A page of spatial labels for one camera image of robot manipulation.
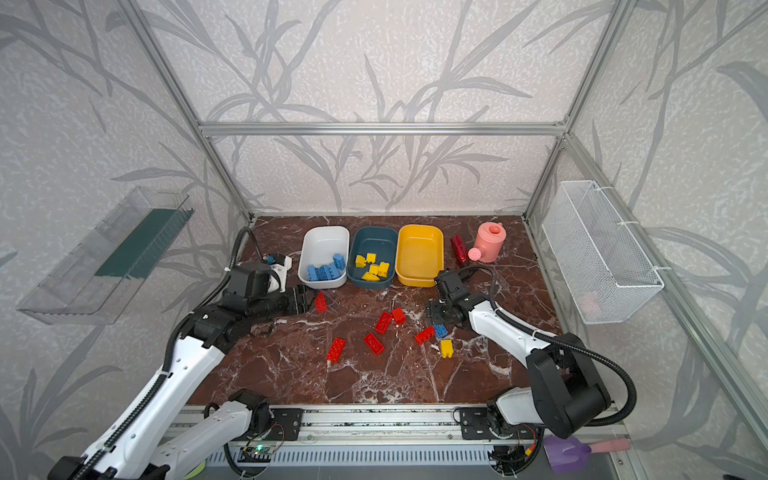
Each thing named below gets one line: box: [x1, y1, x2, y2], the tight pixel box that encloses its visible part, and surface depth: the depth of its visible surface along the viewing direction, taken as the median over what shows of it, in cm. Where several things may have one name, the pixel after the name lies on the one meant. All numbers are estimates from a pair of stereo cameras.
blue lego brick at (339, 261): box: [332, 253, 346, 270], surface depth 104 cm
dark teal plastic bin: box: [347, 226, 398, 290], surface depth 106 cm
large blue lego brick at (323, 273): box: [315, 265, 332, 281], surface depth 101 cm
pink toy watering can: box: [468, 221, 507, 263], surface depth 102 cm
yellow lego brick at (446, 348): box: [440, 339, 454, 359], surface depth 86 cm
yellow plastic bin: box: [395, 224, 444, 288], surface depth 109 cm
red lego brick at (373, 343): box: [363, 332, 385, 356], surface depth 88 cm
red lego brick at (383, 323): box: [374, 312, 392, 335], surface depth 92 cm
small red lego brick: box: [392, 307, 407, 325], surface depth 93 cm
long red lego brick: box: [326, 337, 346, 363], surface depth 86 cm
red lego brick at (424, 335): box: [414, 326, 435, 345], surface depth 90 cm
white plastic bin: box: [298, 226, 350, 290], surface depth 105 cm
